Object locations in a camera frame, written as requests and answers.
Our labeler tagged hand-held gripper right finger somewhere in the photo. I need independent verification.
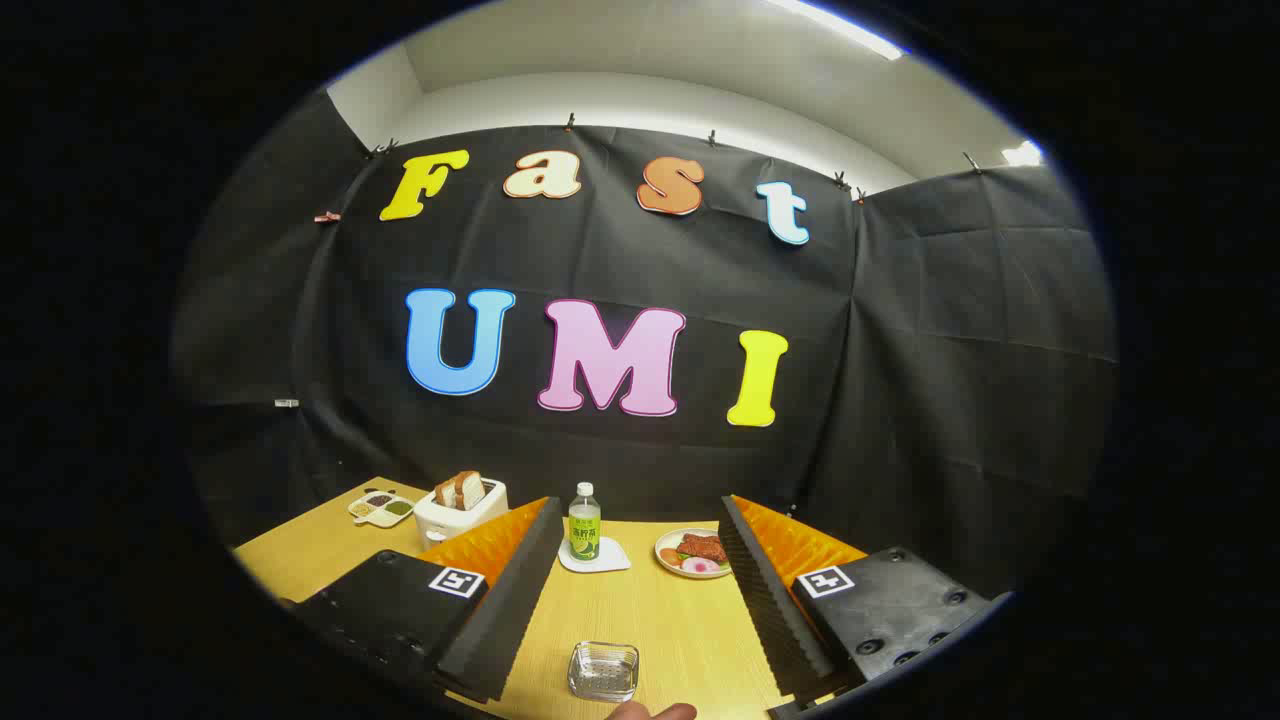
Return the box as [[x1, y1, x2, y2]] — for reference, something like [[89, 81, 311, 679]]
[[717, 494, 1013, 713]]

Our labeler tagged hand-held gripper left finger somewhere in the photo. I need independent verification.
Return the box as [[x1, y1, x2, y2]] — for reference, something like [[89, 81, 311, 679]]
[[290, 495, 566, 704]]

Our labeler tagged white toaster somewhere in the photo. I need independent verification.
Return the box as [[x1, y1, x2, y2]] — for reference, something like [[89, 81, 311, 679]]
[[413, 478, 509, 546]]

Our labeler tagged plate of toy food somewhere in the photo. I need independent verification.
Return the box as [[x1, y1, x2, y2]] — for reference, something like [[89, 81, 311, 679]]
[[654, 527, 733, 581]]

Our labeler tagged green label drink bottle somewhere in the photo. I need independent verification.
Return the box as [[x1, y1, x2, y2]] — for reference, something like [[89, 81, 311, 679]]
[[567, 482, 602, 563]]

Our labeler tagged white square coaster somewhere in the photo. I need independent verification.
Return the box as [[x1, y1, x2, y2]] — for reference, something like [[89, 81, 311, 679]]
[[557, 537, 632, 574]]

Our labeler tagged white divided condiment tray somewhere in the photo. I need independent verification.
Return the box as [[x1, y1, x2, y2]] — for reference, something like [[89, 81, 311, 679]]
[[348, 490, 415, 529]]

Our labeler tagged small metal wire basket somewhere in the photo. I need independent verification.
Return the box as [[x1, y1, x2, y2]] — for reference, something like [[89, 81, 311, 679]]
[[567, 641, 641, 704]]

